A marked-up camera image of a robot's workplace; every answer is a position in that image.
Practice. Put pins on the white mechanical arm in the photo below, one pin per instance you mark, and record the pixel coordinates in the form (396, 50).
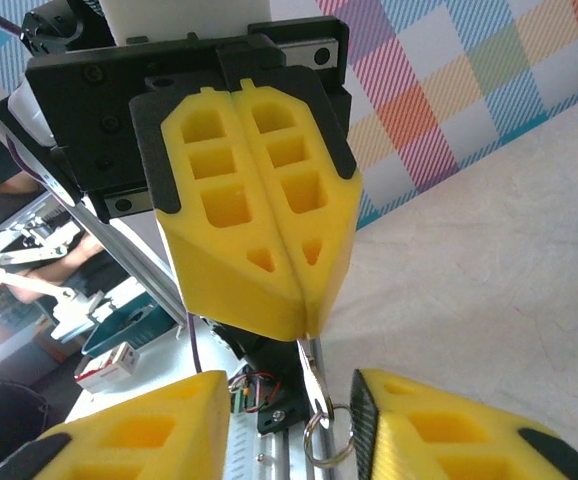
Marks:
(29, 252)

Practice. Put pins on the red white carton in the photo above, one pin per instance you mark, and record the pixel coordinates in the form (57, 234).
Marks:
(114, 365)

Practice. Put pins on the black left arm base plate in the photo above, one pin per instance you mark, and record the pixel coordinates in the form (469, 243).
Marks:
(289, 400)

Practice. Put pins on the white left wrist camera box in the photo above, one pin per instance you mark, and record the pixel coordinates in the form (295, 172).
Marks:
(31, 117)

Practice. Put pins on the long aluminium base rail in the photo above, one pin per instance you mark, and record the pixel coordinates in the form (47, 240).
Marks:
(281, 460)

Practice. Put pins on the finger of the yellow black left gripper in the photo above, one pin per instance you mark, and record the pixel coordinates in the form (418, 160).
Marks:
(336, 240)
(219, 285)

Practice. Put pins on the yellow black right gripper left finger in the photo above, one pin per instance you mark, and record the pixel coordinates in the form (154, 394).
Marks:
(134, 435)

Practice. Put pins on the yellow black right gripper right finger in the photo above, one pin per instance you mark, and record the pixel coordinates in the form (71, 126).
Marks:
(469, 445)

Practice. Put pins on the teal plastic bin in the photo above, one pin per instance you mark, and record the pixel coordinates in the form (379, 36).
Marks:
(119, 330)

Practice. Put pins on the person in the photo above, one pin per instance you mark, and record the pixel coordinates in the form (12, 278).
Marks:
(76, 252)

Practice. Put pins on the black bag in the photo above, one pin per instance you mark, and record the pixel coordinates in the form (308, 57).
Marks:
(4, 415)

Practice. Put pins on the silver key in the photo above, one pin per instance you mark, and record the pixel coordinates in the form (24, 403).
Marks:
(314, 385)

